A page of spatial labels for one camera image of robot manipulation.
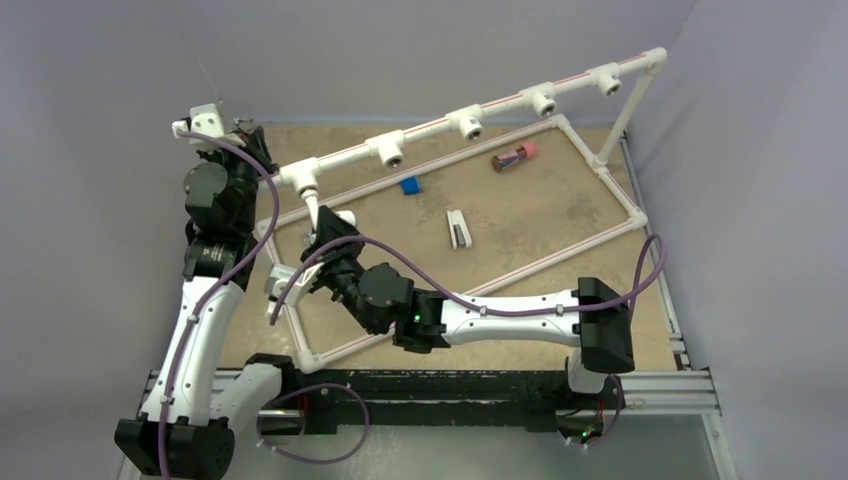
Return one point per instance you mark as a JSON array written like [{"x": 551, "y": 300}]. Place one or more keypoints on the white PVC pipe frame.
[{"x": 467, "y": 121}]

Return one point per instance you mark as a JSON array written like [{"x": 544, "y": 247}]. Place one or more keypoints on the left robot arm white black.
[{"x": 184, "y": 430}]

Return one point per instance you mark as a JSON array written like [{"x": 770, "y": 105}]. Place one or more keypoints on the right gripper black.
[{"x": 330, "y": 228}]

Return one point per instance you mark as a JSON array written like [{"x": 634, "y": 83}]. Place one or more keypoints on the colourful tube with pink cap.
[{"x": 504, "y": 161}]

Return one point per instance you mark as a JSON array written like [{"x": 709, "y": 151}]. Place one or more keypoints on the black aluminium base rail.
[{"x": 538, "y": 401}]

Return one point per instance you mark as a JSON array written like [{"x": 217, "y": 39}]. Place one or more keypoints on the blue rectangular block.
[{"x": 410, "y": 186}]

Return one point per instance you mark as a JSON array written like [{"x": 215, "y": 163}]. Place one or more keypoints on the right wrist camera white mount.
[{"x": 281, "y": 276}]

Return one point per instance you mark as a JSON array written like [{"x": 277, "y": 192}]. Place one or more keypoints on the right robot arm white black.
[{"x": 591, "y": 318}]

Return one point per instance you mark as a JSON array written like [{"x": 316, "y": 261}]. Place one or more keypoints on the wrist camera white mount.
[
  {"x": 281, "y": 276},
  {"x": 207, "y": 120}
]

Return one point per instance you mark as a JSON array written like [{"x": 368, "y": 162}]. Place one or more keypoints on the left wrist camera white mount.
[{"x": 207, "y": 120}]

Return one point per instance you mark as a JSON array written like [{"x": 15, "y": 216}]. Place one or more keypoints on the white stapler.
[{"x": 458, "y": 229}]

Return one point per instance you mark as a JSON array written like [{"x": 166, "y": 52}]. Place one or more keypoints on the white plastic water faucet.
[{"x": 311, "y": 200}]

